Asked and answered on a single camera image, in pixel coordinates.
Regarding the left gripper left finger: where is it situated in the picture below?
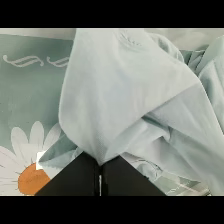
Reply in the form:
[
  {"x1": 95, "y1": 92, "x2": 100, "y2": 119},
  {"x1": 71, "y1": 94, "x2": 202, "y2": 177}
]
[{"x1": 34, "y1": 151, "x2": 102, "y2": 197}]

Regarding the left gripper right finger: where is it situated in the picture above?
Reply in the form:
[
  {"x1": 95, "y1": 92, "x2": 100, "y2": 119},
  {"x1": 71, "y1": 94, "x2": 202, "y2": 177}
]
[{"x1": 100, "y1": 153, "x2": 167, "y2": 197}]

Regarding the light blue shirt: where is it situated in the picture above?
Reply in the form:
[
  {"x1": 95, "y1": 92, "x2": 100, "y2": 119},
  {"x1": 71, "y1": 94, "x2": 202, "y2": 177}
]
[{"x1": 35, "y1": 28, "x2": 224, "y2": 197}]

